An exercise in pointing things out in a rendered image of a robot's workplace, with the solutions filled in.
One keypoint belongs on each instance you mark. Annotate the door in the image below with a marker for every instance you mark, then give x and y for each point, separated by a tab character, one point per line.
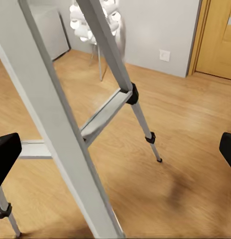
211	52

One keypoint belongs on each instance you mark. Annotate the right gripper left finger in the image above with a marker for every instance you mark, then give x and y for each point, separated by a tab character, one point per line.
10	148

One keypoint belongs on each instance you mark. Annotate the wall socket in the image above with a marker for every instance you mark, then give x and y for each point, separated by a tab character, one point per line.
165	55

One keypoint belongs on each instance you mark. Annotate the camera tripod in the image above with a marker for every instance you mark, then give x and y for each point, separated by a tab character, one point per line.
29	66

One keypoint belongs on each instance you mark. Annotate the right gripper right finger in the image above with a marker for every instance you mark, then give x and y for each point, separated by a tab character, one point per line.
225	146

